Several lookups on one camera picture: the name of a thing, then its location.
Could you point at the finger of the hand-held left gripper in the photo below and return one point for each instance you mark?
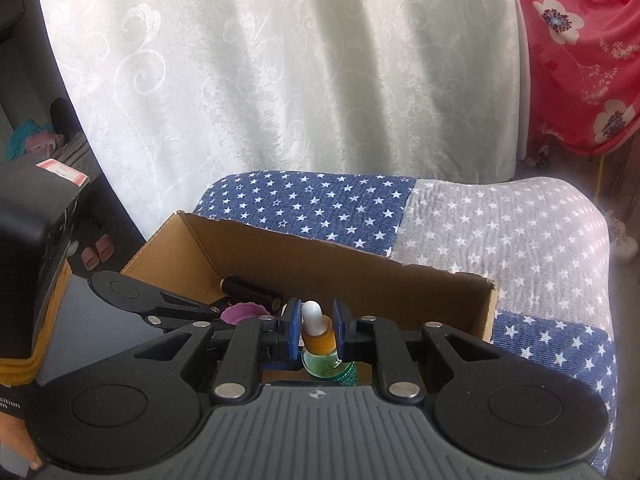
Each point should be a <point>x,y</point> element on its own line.
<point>122,287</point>

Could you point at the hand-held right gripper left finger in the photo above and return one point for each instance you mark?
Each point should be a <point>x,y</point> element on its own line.
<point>291,332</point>

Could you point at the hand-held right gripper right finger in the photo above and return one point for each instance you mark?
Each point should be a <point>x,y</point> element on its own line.
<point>340,330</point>

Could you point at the green dropper bottle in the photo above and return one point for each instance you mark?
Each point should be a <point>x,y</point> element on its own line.
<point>319,342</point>

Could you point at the pink plastic lid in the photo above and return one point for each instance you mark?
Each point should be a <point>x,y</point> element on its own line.
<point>242,312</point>

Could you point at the brown cardboard box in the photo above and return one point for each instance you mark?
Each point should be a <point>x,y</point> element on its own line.
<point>350,270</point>

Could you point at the pink slipper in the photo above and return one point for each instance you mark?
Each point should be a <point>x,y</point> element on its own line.
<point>91,257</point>
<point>105,246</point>

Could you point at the black cylinder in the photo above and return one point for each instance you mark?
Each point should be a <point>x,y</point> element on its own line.
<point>250,287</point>

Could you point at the teal cloth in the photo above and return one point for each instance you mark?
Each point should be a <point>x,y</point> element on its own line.
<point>22,137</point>

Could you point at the star-printed blanket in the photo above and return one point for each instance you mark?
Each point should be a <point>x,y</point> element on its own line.
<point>475,220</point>

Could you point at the white patterned curtain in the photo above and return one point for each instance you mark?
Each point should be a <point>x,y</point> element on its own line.
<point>275,70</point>

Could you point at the white sneaker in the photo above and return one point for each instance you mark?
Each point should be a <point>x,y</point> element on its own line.
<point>622,240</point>

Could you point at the red floral cloth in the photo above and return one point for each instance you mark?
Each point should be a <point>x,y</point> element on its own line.
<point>580,60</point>

